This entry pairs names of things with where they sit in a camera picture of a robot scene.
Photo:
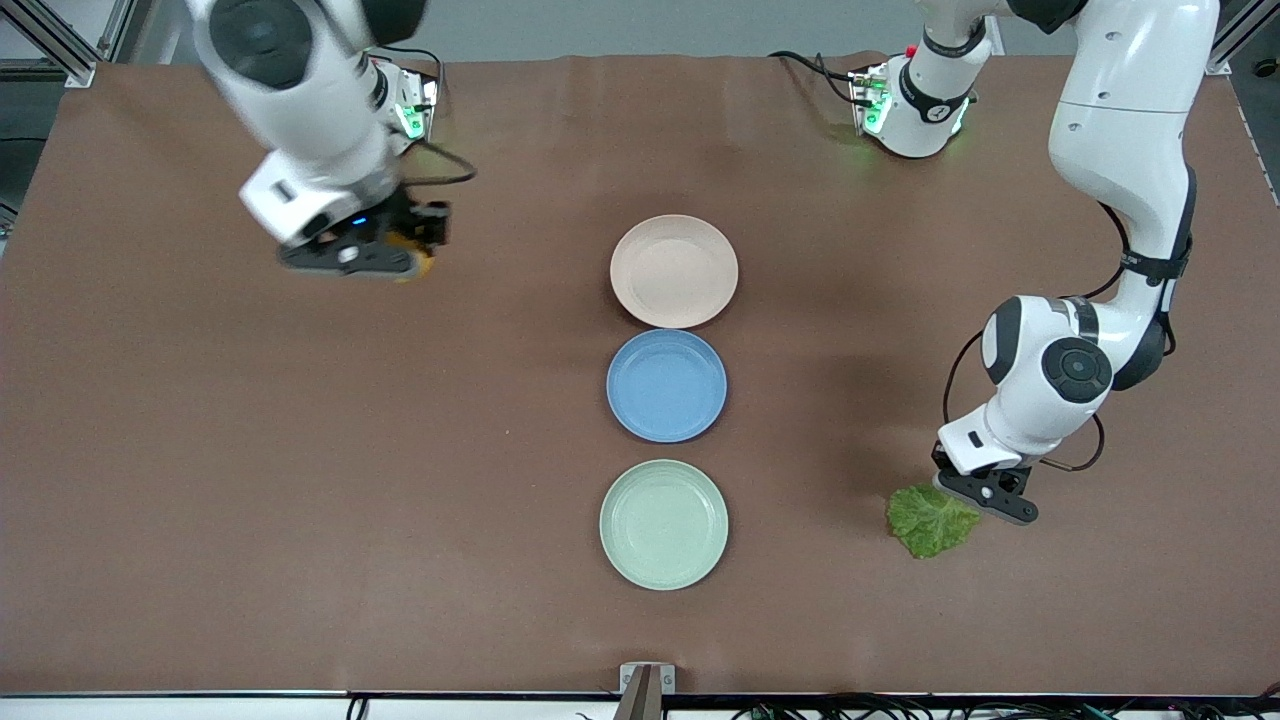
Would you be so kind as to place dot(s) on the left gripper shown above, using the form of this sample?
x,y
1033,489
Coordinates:
x,y
939,458

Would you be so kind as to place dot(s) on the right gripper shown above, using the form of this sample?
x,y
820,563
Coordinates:
x,y
420,222

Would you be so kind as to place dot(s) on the yellow lemon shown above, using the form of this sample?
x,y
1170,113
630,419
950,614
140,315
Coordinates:
x,y
417,268

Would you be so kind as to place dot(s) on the green lettuce leaf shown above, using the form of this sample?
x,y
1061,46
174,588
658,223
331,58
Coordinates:
x,y
930,522

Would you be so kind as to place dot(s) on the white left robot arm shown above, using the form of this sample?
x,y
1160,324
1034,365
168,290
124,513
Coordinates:
x,y
1120,130

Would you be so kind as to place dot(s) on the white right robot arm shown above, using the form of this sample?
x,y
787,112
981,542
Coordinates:
x,y
300,70

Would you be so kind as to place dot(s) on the beige round plate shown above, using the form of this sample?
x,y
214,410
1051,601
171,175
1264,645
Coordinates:
x,y
674,270

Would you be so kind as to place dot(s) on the blue round plate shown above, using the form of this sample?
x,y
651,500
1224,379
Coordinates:
x,y
667,386

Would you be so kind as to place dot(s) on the pale green round plate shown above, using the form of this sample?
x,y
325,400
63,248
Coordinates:
x,y
664,524

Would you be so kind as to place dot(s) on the aluminium frame profile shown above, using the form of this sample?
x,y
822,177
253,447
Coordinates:
x,y
1232,35
60,40

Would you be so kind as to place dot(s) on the metal table clamp bracket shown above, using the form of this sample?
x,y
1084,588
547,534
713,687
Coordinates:
x,y
646,688

